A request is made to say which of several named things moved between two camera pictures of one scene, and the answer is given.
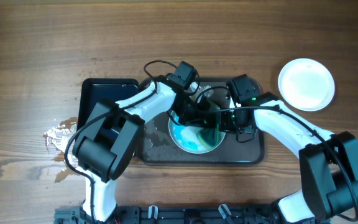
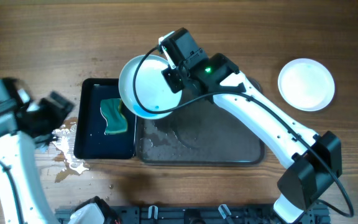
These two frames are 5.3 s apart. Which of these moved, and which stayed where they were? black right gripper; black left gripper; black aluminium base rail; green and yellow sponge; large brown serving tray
Moved: black left gripper; green and yellow sponge; black right gripper
Stayed: black aluminium base rail; large brown serving tray
